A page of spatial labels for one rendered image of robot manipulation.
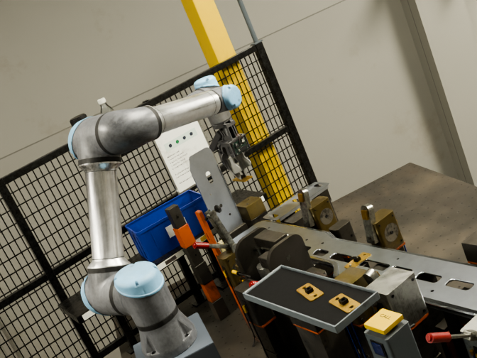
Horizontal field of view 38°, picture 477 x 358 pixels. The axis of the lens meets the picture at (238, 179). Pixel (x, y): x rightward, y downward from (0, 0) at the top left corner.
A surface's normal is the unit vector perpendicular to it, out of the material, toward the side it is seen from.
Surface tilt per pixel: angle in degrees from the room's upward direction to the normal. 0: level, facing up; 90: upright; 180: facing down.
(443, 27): 90
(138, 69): 90
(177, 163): 90
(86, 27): 90
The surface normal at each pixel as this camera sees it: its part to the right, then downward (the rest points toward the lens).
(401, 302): 0.53, 0.05
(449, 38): 0.26, 0.20
